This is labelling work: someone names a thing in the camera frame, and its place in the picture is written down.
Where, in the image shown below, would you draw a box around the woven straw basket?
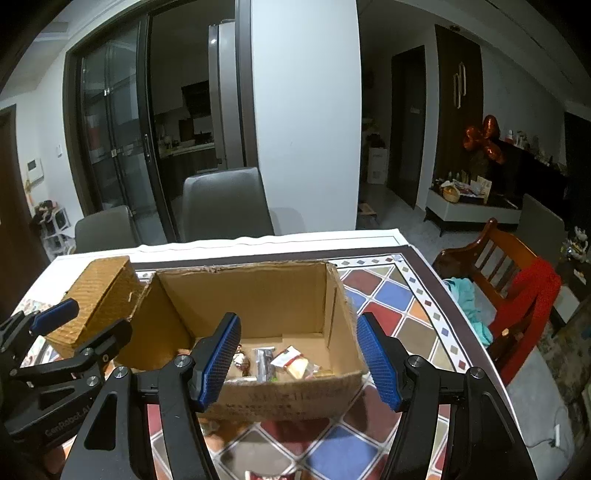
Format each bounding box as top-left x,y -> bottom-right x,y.
44,256 -> 148,358

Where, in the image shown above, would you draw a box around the white low side table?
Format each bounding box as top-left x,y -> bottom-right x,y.
424,182 -> 522,236

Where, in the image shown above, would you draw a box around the clear packet with yellow cake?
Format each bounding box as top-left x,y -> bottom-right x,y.
270,345 -> 319,380

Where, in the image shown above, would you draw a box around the dark wardrobe with metal handles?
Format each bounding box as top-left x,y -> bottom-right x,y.
434,25 -> 485,185

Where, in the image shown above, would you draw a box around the red foil balloons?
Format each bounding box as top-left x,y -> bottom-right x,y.
464,115 -> 506,164

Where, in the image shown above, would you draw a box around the red garment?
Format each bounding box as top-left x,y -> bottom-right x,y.
487,258 -> 561,386

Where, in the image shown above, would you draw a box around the glass sliding door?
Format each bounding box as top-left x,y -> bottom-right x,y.
65,14 -> 178,245

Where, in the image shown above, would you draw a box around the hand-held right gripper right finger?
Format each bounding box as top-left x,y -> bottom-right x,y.
355,311 -> 539,480

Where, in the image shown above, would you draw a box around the teal cloth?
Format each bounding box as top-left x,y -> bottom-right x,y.
444,277 -> 492,344

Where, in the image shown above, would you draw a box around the grey refrigerator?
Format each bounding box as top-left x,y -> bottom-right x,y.
208,21 -> 245,174

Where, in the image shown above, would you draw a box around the grey upholstered chair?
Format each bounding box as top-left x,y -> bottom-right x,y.
181,167 -> 275,241
515,194 -> 566,273
74,205 -> 141,254

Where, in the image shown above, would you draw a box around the white shoe rack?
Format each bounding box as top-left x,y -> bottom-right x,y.
30,199 -> 77,259

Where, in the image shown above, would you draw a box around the long black snack packet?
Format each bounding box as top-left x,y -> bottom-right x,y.
252,347 -> 278,381

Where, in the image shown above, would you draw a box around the brown wooden chair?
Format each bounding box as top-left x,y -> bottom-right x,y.
431,218 -> 561,386

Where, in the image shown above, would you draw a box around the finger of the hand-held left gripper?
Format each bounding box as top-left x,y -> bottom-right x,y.
0,298 -> 80,371
11,320 -> 133,394

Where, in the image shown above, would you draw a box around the brown cardboard box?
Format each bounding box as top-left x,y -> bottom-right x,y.
113,261 -> 365,422

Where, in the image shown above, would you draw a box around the white carton box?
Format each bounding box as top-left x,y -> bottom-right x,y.
367,147 -> 389,185

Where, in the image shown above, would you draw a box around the checkered colourful tablecloth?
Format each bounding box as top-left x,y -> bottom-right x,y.
18,228 -> 513,480

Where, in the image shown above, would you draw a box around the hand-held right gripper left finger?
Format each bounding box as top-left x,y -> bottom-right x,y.
60,312 -> 244,480

